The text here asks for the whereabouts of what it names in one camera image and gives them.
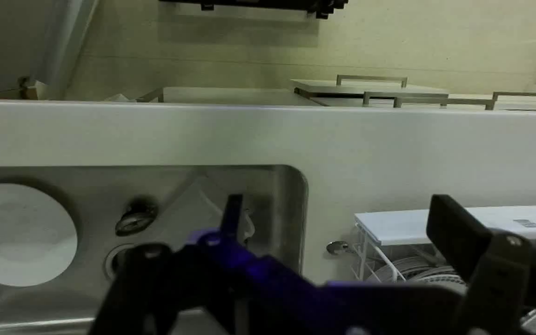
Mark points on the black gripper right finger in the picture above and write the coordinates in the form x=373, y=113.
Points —
x=498, y=279

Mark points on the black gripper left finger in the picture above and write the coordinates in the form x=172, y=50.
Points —
x=144, y=290

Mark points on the black sink stopper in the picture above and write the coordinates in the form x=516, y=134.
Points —
x=135, y=218

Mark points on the round sink drain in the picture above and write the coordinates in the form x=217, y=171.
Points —
x=114, y=259

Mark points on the stainless steel sink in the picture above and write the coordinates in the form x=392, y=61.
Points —
x=269, y=197

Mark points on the flat white box blue label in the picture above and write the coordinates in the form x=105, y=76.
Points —
x=405, y=223

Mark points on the white round plate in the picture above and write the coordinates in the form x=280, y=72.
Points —
x=19, y=234

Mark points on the white base cabinet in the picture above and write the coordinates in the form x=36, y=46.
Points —
x=343, y=89

